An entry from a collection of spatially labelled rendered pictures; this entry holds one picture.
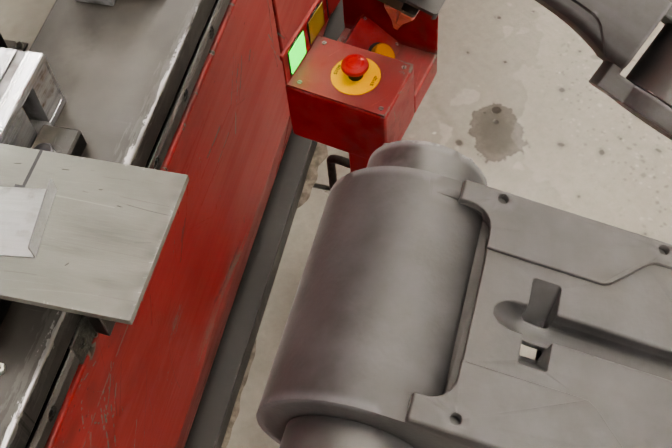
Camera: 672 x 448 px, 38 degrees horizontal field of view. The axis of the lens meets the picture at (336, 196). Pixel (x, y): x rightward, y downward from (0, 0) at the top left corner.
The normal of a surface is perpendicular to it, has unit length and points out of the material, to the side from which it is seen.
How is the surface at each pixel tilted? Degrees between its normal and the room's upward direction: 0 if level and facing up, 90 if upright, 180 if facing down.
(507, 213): 13
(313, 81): 0
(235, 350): 0
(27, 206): 0
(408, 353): 24
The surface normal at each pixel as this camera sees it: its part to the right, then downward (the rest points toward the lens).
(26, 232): -0.07, -0.55
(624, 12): -0.10, 0.16
